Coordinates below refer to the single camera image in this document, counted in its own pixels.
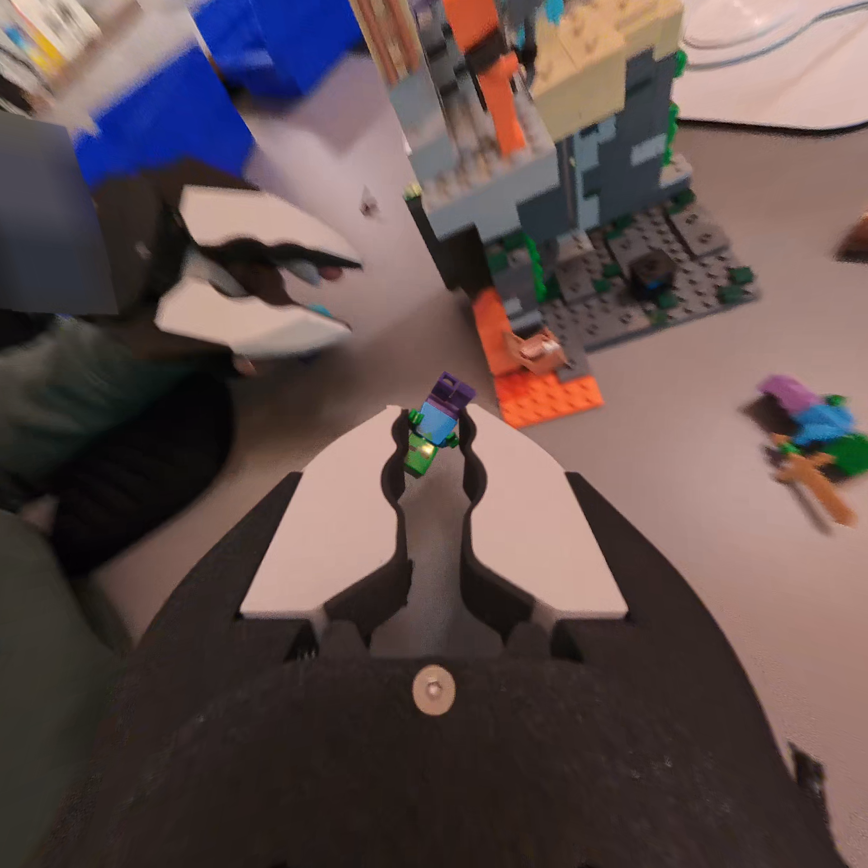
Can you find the blue green zombie minifigure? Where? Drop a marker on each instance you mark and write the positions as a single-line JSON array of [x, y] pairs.
[[824, 420], [434, 420]]

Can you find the small brown twig piece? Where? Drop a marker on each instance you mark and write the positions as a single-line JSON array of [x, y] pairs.
[[368, 203]]

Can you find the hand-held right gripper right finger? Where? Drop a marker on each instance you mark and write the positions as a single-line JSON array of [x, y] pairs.
[[542, 536]]

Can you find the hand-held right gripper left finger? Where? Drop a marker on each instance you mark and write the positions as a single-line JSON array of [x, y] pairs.
[[325, 536]]

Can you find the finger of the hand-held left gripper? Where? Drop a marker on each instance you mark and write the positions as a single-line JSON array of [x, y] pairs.
[[237, 322], [271, 217]]

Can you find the orange toy minifigure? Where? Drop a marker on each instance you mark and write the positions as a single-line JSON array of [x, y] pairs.
[[505, 108]]

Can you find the small brown brick crate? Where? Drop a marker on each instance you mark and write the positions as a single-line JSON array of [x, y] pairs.
[[858, 237]]

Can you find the toy brick building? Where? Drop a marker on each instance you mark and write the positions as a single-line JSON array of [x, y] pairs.
[[610, 169]]

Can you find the tan toy sword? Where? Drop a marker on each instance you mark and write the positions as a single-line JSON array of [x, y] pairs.
[[824, 492]]

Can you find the person's green hoodie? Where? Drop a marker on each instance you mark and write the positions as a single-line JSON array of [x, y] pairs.
[[41, 678]]

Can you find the grey desk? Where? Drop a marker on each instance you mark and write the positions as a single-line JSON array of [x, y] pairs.
[[678, 576]]

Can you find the white lamp base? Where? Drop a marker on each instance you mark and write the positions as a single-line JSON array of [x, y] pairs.
[[780, 88]]

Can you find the person's left hand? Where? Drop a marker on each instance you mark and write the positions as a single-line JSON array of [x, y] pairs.
[[176, 346]]

